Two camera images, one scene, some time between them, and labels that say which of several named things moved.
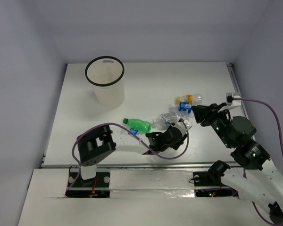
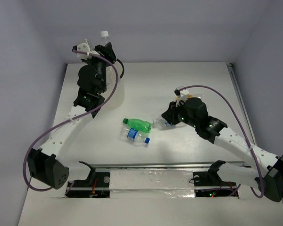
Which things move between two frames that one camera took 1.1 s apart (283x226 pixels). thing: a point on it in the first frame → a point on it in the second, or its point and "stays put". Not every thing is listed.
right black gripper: x=208 y=112 → x=170 y=114
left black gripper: x=160 y=139 → x=106 y=52
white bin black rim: x=106 y=75 stays put
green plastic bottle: x=140 y=125 stays put
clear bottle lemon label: x=159 y=122 stays put
